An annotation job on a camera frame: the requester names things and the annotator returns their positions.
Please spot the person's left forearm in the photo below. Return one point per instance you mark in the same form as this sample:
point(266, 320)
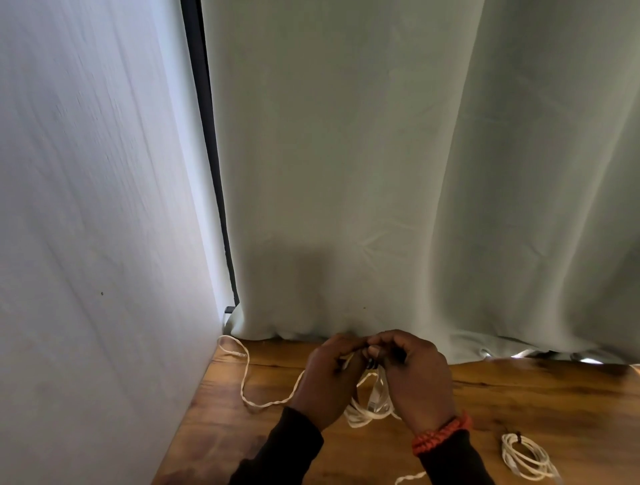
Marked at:
point(280, 452)

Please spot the person's left fingers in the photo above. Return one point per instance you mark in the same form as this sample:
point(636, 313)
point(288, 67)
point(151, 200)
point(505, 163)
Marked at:
point(350, 344)

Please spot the person's left hand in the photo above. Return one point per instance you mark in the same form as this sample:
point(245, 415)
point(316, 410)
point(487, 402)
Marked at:
point(322, 387)

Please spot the person's right fingers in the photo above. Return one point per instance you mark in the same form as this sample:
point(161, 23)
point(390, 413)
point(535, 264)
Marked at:
point(387, 344)

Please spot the pale green curtain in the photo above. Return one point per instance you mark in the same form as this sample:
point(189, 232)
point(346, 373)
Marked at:
point(425, 175)

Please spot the orange braided wristband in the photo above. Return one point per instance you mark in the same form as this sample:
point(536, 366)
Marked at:
point(440, 433)

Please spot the person's right hand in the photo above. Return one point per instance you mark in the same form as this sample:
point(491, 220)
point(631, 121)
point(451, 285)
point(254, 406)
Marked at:
point(417, 384)

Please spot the person's right forearm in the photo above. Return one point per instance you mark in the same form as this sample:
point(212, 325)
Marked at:
point(457, 462)

